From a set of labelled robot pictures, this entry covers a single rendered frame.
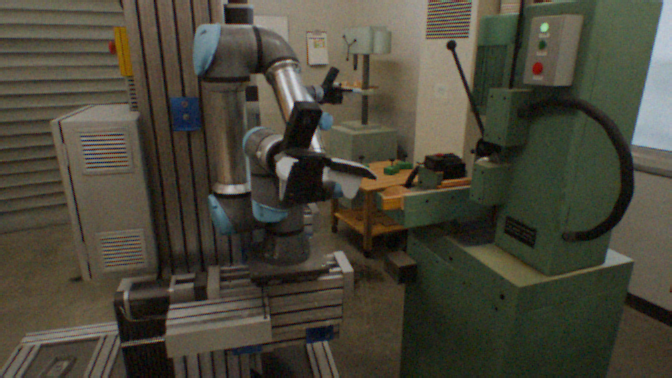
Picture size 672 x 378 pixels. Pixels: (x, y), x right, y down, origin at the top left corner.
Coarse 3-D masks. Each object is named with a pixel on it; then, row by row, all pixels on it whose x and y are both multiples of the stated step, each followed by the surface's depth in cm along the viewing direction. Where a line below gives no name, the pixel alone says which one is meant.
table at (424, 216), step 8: (432, 208) 142; (440, 208) 143; (448, 208) 144; (456, 208) 145; (464, 208) 146; (472, 208) 148; (480, 208) 149; (488, 208) 150; (496, 208) 152; (392, 216) 147; (400, 216) 141; (408, 216) 139; (416, 216) 140; (424, 216) 141; (432, 216) 142; (440, 216) 144; (448, 216) 145; (456, 216) 146; (464, 216) 147; (472, 216) 149; (400, 224) 142; (408, 224) 140; (416, 224) 141; (424, 224) 142
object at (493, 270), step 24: (432, 240) 151; (456, 240) 140; (480, 240) 140; (456, 264) 139; (480, 264) 127; (504, 264) 125; (600, 264) 125; (624, 264) 127; (480, 288) 129; (504, 288) 119; (528, 288) 115; (552, 288) 118; (576, 288) 122; (600, 288) 126
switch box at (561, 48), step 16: (560, 16) 98; (576, 16) 98; (544, 32) 103; (560, 32) 99; (576, 32) 100; (528, 48) 108; (560, 48) 100; (576, 48) 101; (528, 64) 108; (544, 64) 104; (560, 64) 101; (528, 80) 109; (544, 80) 104; (560, 80) 102
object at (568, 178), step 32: (576, 0) 101; (608, 0) 96; (640, 0) 100; (608, 32) 99; (640, 32) 103; (576, 64) 102; (608, 64) 102; (640, 64) 105; (544, 96) 112; (576, 96) 103; (608, 96) 105; (640, 96) 109; (544, 128) 113; (576, 128) 105; (512, 160) 125; (544, 160) 114; (576, 160) 108; (608, 160) 112; (512, 192) 127; (544, 192) 116; (576, 192) 111; (608, 192) 116; (544, 224) 117; (576, 224) 115; (544, 256) 118; (576, 256) 119
